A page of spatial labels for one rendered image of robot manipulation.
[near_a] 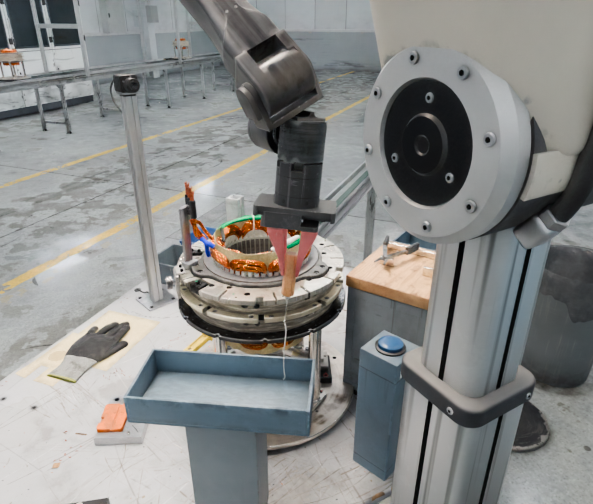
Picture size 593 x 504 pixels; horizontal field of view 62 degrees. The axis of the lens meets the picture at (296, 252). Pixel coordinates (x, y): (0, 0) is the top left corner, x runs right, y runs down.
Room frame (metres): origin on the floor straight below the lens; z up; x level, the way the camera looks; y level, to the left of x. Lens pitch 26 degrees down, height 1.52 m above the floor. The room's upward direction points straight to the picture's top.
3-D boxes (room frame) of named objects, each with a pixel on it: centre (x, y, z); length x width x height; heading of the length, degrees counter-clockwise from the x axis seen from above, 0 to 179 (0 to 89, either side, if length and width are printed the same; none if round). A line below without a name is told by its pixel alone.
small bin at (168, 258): (1.36, 0.35, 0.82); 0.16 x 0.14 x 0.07; 67
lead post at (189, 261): (0.82, 0.20, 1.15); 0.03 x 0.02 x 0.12; 144
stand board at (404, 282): (0.88, -0.23, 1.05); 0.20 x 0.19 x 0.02; 147
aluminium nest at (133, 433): (0.75, 0.34, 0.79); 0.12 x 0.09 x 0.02; 3
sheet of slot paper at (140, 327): (1.00, 0.50, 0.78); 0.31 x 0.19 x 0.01; 158
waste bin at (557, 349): (1.90, -1.23, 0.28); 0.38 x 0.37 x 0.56; 68
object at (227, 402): (0.55, 0.10, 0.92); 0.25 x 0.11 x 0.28; 84
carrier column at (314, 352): (0.79, -0.04, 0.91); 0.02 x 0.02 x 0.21
